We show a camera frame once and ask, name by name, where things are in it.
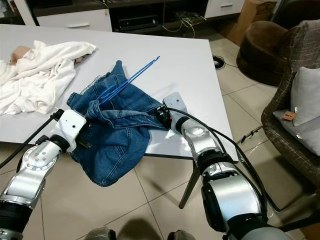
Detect blue denim jeans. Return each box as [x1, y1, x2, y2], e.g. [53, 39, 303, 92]
[66, 60, 173, 188]

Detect blue plastic hanger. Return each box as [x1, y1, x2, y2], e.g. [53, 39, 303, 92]
[97, 56, 161, 106]

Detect white crumpled cloth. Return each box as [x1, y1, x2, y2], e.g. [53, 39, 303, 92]
[0, 40, 98, 117]

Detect round black floor socket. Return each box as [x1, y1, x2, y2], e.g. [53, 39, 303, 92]
[212, 55, 228, 69]

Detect black media player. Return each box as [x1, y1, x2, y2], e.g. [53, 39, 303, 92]
[117, 14, 161, 31]

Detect baby doll head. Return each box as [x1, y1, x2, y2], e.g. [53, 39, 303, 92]
[9, 46, 31, 66]

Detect black tv stand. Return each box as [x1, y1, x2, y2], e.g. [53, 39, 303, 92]
[30, 0, 246, 33]

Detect brown wicker chair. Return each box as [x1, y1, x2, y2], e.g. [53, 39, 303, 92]
[261, 19, 320, 173]

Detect white drawer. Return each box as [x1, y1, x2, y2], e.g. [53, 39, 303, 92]
[36, 9, 113, 32]
[204, 0, 246, 19]

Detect brown velvet pouf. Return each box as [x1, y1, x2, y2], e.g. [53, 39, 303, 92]
[236, 20, 306, 87]

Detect brown cushion tag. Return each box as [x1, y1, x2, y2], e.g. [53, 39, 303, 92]
[282, 111, 297, 122]

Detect brown cardboard box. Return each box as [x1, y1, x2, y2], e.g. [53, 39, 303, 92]
[219, 0, 278, 46]

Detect white glass door cabinet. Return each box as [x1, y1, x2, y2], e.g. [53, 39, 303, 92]
[0, 0, 37, 28]

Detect grey cushion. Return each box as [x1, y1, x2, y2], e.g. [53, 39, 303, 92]
[275, 65, 320, 141]

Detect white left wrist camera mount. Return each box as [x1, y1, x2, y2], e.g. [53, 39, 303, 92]
[52, 109, 88, 151]

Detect pale tangled cable bundle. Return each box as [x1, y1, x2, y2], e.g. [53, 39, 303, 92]
[167, 10, 211, 37]

